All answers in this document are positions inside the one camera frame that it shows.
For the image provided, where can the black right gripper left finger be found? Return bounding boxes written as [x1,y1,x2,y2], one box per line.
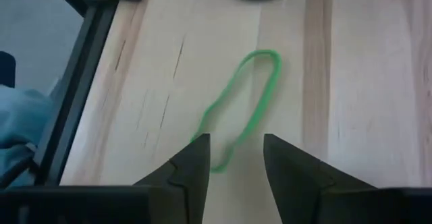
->
[133,133,211,224]

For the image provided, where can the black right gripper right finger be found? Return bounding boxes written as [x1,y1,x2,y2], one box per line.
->
[263,133,382,224]

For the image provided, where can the green rubber band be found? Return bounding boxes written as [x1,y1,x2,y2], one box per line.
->
[190,49,283,174]

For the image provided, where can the light blue cloth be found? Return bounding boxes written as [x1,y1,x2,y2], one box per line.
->
[0,84,57,188]

